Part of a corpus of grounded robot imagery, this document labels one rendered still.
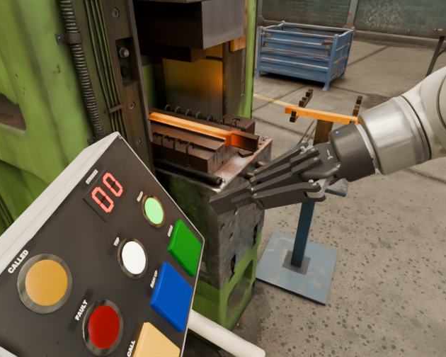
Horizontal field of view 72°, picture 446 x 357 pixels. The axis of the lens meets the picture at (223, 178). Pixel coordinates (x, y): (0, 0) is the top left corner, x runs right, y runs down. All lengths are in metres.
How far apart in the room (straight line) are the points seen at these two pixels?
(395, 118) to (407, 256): 1.81
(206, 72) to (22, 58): 0.69
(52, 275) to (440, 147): 0.45
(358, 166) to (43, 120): 0.57
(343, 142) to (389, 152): 0.05
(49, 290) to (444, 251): 2.21
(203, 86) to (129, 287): 0.91
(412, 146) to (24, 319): 0.44
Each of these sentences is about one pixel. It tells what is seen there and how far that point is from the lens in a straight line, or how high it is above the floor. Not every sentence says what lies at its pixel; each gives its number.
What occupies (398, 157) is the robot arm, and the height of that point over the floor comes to 1.24.
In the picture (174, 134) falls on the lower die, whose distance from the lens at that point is 0.99.
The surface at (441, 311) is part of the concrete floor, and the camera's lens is 2.01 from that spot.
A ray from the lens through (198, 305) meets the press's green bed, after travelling 1.36.
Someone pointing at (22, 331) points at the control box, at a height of 1.16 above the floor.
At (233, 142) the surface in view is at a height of 0.99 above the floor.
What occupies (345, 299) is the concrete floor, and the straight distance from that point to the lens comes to 1.83.
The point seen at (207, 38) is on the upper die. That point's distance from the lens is 0.76.
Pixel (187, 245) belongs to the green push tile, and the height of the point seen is 1.01.
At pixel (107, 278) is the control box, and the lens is 0.42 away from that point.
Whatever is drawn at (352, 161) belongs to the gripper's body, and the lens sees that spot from 0.42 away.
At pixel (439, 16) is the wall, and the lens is 8.42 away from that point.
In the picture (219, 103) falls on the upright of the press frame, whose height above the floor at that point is 1.00.
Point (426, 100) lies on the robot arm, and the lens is 0.41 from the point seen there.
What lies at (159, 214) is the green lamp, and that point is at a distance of 0.53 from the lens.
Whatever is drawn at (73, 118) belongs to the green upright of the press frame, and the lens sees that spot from 0.70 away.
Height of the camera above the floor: 1.42
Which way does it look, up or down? 35 degrees down
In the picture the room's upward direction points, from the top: straight up
